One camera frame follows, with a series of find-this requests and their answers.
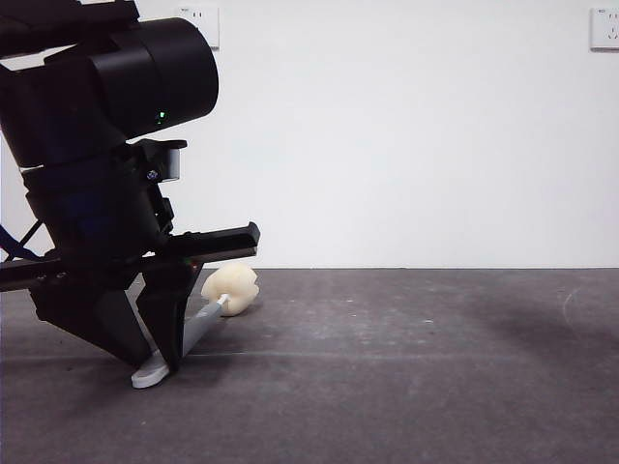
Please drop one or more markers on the pale grey left camera box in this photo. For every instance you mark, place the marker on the pale grey left camera box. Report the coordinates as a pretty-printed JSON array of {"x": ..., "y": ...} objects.
[{"x": 174, "y": 164}]

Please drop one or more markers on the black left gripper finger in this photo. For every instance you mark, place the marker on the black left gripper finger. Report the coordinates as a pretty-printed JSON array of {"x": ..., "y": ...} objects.
[
  {"x": 97, "y": 319},
  {"x": 167, "y": 309}
]

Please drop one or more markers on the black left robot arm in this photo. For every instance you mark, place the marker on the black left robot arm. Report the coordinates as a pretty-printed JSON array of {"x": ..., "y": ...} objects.
[{"x": 145, "y": 72}]

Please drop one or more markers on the white wall socket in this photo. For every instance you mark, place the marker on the white wall socket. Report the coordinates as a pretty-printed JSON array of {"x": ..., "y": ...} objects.
[
  {"x": 207, "y": 21},
  {"x": 604, "y": 29}
]

